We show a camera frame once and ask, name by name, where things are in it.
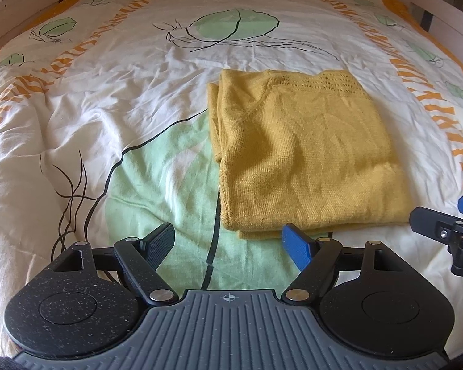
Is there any white wooden bed frame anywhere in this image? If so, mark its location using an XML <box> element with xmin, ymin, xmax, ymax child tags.
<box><xmin>0</xmin><ymin>0</ymin><xmax>463</xmax><ymax>97</ymax></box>

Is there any yellow knit sweater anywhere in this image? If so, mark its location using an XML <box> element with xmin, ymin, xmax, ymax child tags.
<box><xmin>207</xmin><ymin>68</ymin><xmax>415</xmax><ymax>241</ymax></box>

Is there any white leaf printed duvet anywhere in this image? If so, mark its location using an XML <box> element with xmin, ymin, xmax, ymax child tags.
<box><xmin>0</xmin><ymin>0</ymin><xmax>463</xmax><ymax>355</ymax></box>

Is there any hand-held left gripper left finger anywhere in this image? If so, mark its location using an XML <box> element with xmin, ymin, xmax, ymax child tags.
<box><xmin>53</xmin><ymin>222</ymin><xmax>180</xmax><ymax>305</ymax></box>

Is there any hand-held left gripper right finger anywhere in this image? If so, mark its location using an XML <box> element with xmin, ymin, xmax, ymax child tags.
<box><xmin>281</xmin><ymin>223</ymin><xmax>403</xmax><ymax>305</ymax></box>

